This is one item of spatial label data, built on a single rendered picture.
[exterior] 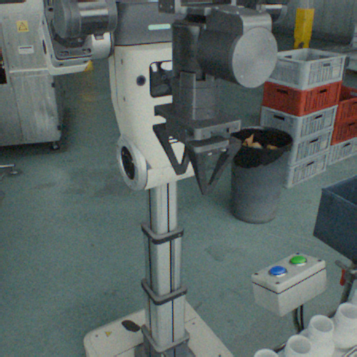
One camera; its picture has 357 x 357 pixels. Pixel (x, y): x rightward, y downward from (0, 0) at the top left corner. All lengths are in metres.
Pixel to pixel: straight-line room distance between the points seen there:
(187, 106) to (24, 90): 3.66
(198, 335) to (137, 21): 1.32
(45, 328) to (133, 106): 1.57
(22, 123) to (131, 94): 3.30
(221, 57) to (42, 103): 3.75
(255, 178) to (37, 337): 1.69
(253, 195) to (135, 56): 2.00
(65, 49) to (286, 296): 0.68
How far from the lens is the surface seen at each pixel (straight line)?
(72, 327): 2.20
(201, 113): 0.44
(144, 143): 0.95
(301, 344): 0.64
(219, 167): 0.47
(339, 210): 1.47
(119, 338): 1.77
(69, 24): 0.74
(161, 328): 1.42
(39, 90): 4.04
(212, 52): 0.38
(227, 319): 2.18
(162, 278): 1.27
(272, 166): 2.65
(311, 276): 0.82
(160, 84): 0.91
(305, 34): 10.93
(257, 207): 2.81
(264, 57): 0.38
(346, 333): 0.70
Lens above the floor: 1.63
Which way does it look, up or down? 28 degrees down
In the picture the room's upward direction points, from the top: straight up
